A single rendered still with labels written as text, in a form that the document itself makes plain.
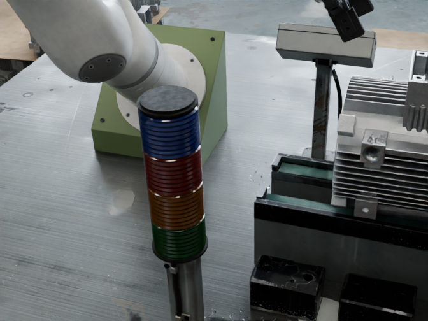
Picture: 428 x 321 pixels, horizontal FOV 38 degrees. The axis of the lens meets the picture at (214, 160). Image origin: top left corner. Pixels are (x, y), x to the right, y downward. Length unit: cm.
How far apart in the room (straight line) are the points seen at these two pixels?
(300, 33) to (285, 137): 29
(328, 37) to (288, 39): 7
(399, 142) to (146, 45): 45
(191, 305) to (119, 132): 60
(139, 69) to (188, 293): 44
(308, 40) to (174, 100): 56
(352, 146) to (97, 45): 37
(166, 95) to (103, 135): 70
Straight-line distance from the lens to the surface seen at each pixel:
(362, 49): 112
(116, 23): 88
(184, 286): 75
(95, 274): 104
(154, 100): 61
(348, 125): 83
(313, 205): 96
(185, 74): 125
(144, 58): 105
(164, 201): 64
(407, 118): 84
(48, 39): 87
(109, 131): 129
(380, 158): 82
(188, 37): 130
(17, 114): 154
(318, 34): 113
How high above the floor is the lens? 150
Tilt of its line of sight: 34 degrees down
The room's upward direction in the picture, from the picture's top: 3 degrees counter-clockwise
